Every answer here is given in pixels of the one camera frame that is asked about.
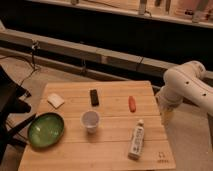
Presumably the black eraser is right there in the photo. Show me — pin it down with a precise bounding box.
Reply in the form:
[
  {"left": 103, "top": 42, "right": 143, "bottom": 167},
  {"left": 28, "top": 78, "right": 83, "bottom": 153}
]
[{"left": 90, "top": 89, "right": 99, "bottom": 106}]

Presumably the white paper cup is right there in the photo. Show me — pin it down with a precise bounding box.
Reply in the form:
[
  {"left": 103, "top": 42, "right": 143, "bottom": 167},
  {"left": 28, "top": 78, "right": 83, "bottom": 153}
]
[{"left": 81, "top": 110, "right": 100, "bottom": 134}]

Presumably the white plastic bottle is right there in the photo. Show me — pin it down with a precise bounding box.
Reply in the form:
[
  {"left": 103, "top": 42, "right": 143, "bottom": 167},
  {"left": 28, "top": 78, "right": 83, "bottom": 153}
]
[{"left": 128, "top": 119, "right": 145, "bottom": 160}]

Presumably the green bowl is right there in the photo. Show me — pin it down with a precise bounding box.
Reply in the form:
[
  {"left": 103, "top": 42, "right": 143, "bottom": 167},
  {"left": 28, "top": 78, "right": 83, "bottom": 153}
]
[{"left": 27, "top": 112, "right": 64, "bottom": 149}]

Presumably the orange carrot toy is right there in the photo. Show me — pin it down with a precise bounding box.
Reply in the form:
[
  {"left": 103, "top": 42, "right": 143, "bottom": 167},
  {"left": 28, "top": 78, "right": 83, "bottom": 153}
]
[{"left": 128, "top": 96, "right": 136, "bottom": 113}]

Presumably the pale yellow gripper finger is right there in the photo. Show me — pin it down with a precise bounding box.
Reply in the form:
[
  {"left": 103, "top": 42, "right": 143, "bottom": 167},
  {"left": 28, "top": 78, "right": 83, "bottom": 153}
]
[{"left": 162, "top": 110, "right": 174, "bottom": 126}]

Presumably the black floor cable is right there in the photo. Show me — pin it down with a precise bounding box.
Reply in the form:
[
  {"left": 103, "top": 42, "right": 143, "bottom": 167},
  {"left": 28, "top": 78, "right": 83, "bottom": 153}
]
[{"left": 0, "top": 39, "right": 43, "bottom": 88}]

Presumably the black tripod stand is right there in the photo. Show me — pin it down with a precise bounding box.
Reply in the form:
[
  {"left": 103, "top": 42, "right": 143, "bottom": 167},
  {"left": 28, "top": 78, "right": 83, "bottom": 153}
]
[{"left": 0, "top": 65, "right": 35, "bottom": 164}]

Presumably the white sponge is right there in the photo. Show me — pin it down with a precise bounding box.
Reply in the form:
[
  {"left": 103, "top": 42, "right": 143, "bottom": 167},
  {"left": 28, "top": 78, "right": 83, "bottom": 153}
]
[{"left": 47, "top": 93, "right": 65, "bottom": 108}]

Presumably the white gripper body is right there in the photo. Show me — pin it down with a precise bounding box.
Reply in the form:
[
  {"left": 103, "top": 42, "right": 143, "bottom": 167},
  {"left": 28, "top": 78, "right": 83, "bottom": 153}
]
[{"left": 155, "top": 87, "right": 181, "bottom": 112}]

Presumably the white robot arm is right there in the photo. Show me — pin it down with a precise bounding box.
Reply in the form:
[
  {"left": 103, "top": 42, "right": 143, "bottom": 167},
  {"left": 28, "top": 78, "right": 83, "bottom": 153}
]
[{"left": 155, "top": 61, "right": 213, "bottom": 125}]

